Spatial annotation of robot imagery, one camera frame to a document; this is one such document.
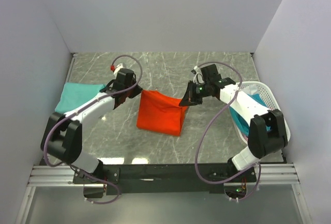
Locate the orange t-shirt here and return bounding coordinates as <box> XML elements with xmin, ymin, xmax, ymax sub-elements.
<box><xmin>137</xmin><ymin>90</ymin><xmax>187</xmax><ymax>137</ymax></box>

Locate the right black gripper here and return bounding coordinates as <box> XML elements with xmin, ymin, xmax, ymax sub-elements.
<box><xmin>179</xmin><ymin>81</ymin><xmax>210</xmax><ymax>108</ymax></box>

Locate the white garment in basket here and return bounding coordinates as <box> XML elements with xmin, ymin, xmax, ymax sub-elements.
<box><xmin>242</xmin><ymin>84</ymin><xmax>259</xmax><ymax>95</ymax></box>

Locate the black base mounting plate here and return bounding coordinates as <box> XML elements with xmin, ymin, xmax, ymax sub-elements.
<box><xmin>73</xmin><ymin>163</ymin><xmax>257</xmax><ymax>198</ymax></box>

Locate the white plastic laundry basket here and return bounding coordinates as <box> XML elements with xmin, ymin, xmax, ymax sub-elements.
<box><xmin>232</xmin><ymin>81</ymin><xmax>280</xmax><ymax>144</ymax></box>

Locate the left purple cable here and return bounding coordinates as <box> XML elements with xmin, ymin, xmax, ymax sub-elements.
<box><xmin>43</xmin><ymin>54</ymin><xmax>144</xmax><ymax>205</ymax></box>

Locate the aluminium frame rail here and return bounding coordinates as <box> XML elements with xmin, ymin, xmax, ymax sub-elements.
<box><xmin>27</xmin><ymin>164</ymin><xmax>300</xmax><ymax>187</ymax></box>

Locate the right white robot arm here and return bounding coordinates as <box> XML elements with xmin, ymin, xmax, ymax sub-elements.
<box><xmin>179</xmin><ymin>63</ymin><xmax>289</xmax><ymax>182</ymax></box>

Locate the folded mint green t-shirt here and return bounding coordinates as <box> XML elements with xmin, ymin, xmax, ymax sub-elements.
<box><xmin>55</xmin><ymin>82</ymin><xmax>105</xmax><ymax>114</ymax></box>

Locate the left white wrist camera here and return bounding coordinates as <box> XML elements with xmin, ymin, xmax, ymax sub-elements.
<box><xmin>110</xmin><ymin>63</ymin><xmax>126</xmax><ymax>77</ymax></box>

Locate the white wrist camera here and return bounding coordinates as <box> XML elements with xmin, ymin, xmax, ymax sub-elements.
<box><xmin>192</xmin><ymin>66</ymin><xmax>204</xmax><ymax>84</ymax></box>
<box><xmin>110</xmin><ymin>63</ymin><xmax>126</xmax><ymax>77</ymax></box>

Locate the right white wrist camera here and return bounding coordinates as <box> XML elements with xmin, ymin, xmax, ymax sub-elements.
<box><xmin>192</xmin><ymin>66</ymin><xmax>204</xmax><ymax>84</ymax></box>

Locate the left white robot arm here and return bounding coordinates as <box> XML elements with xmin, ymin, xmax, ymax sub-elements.
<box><xmin>40</xmin><ymin>66</ymin><xmax>142</xmax><ymax>184</ymax></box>

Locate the teal t-shirt in basket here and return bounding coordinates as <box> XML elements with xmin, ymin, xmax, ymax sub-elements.
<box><xmin>229</xmin><ymin>94</ymin><xmax>267</xmax><ymax>137</ymax></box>

